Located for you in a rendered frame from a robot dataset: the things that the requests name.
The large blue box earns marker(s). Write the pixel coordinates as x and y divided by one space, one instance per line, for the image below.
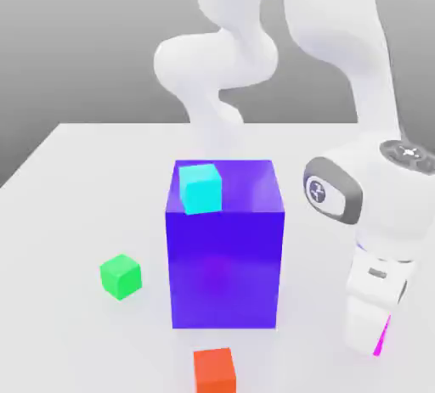
224 264

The small orange cube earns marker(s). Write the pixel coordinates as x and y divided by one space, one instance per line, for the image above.
214 371

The small green cube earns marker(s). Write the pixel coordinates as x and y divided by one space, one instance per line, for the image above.
120 277

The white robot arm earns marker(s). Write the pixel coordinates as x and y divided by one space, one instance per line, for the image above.
340 43

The small cyan cube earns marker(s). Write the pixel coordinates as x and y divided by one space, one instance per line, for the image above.
202 191

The small magenta cube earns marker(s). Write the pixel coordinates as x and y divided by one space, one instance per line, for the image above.
381 340

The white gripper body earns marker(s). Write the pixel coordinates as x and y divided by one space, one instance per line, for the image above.
362 326

